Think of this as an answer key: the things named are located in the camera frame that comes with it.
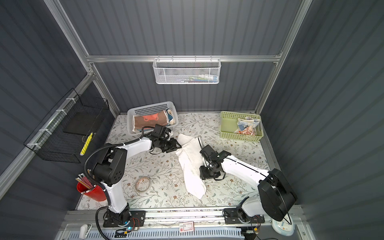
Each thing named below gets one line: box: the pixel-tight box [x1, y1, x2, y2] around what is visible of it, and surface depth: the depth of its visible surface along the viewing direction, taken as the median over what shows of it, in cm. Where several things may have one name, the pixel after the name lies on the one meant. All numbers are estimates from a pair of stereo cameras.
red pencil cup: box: [76, 182, 107, 202], surface depth 71 cm
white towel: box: [175, 134, 206, 199], surface depth 92 cm
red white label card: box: [179, 221, 195, 233], surface depth 72 cm
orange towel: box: [132, 110, 169, 131], surface depth 111 cm
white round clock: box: [271, 215, 295, 237], surface depth 70 cm
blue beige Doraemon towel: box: [165, 108, 176, 126], surface depth 112 cm
